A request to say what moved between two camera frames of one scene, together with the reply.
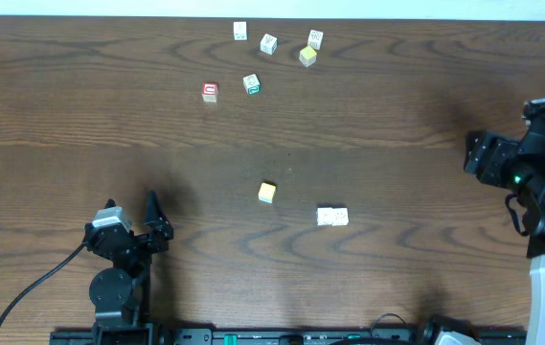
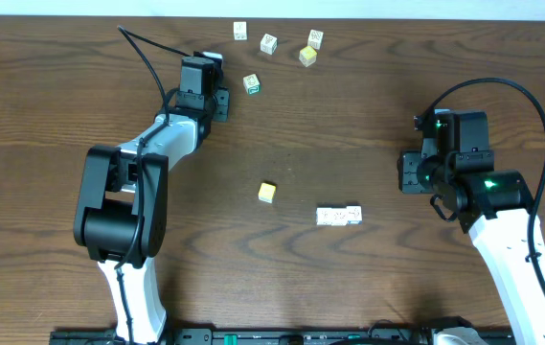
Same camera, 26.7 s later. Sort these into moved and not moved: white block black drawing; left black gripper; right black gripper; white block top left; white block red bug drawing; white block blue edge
Moved: right black gripper; left black gripper
Not moved: white block blue edge; white block black drawing; white block top left; white block red bug drawing
